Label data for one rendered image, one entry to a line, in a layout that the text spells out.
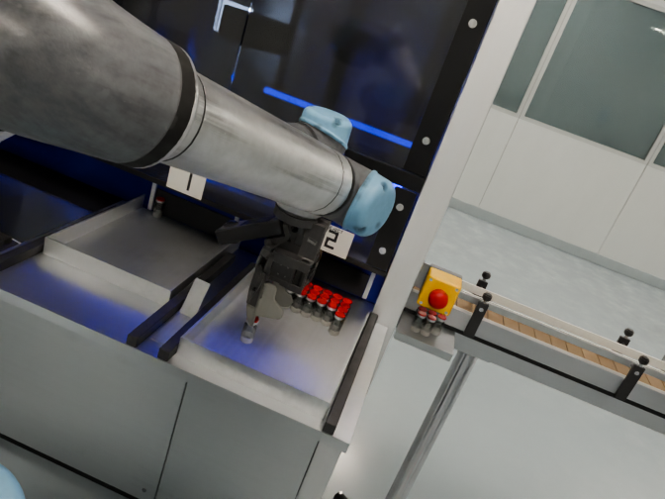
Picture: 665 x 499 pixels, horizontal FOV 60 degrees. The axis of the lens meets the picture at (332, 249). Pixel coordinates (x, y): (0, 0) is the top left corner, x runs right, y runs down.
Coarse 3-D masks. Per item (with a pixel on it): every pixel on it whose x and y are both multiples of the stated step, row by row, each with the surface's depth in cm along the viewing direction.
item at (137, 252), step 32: (96, 224) 121; (128, 224) 128; (160, 224) 133; (64, 256) 106; (96, 256) 112; (128, 256) 116; (160, 256) 120; (192, 256) 124; (128, 288) 105; (160, 288) 104
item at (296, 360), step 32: (224, 320) 106; (288, 320) 114; (352, 320) 122; (192, 352) 93; (224, 352) 98; (256, 352) 101; (288, 352) 104; (320, 352) 107; (256, 384) 91; (288, 384) 90; (320, 384) 98; (320, 416) 90
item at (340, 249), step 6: (330, 228) 120; (336, 228) 120; (330, 234) 120; (342, 234) 120; (348, 234) 120; (324, 240) 121; (336, 240) 121; (342, 240) 120; (348, 240) 120; (336, 246) 121; (342, 246) 121; (348, 246) 120; (330, 252) 122; (336, 252) 122; (342, 252) 121
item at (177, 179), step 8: (176, 168) 124; (168, 176) 125; (176, 176) 125; (184, 176) 124; (192, 176) 124; (200, 176) 123; (168, 184) 126; (176, 184) 125; (184, 184) 125; (192, 184) 124; (200, 184) 124; (184, 192) 125; (192, 192) 125; (200, 192) 124
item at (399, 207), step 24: (480, 0) 100; (480, 24) 102; (456, 48) 104; (456, 72) 105; (432, 96) 107; (456, 96) 106; (432, 120) 109; (432, 144) 110; (408, 168) 113; (408, 192) 114; (408, 216) 115; (384, 240) 118; (384, 264) 120
